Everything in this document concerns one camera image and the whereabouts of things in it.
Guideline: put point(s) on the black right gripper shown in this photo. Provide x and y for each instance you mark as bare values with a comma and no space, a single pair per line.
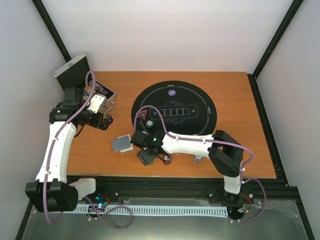
145,159

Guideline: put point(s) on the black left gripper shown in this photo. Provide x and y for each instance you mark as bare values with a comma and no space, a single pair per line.
105,123

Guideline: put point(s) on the red brown poker chip stack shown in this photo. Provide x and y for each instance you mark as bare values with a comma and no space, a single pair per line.
167,159

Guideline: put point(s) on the blue white poker chip stack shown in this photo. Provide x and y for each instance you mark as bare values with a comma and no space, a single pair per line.
197,159

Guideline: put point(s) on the purple round blind button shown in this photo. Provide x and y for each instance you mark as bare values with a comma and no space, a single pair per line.
171,92

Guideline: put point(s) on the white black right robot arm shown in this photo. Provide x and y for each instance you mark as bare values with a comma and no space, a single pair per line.
224,152

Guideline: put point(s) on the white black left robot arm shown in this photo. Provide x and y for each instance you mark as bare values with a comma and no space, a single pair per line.
50,191

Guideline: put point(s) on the white playing card box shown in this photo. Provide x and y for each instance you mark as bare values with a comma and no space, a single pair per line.
127,145

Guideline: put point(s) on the blue playing card deck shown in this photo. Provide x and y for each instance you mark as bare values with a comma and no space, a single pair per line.
117,144

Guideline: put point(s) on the triangular all-in marker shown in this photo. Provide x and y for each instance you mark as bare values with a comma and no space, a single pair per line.
142,115

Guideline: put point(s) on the round black poker mat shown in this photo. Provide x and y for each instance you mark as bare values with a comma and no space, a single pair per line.
190,112

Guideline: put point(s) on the aluminium poker case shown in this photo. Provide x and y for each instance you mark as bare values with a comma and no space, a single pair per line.
73,74

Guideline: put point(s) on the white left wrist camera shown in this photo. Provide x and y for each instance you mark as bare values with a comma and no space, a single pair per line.
96,102

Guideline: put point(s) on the light blue cable duct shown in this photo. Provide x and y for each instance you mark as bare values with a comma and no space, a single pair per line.
156,210

